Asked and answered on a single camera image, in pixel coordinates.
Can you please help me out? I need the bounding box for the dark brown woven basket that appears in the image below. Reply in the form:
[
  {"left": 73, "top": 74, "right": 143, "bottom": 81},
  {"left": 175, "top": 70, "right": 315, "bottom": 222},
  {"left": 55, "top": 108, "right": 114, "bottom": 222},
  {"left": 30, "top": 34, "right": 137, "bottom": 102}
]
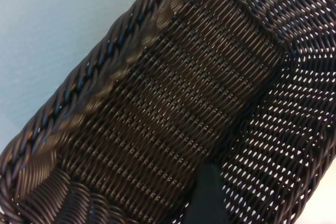
[{"left": 0, "top": 0, "right": 336, "bottom": 224}]

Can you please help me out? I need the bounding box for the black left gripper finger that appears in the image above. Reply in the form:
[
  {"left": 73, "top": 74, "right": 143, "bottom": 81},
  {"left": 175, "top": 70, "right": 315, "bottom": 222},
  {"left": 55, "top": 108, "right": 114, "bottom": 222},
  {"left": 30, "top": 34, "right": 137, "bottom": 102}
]
[{"left": 184, "top": 161, "right": 224, "bottom": 224}]

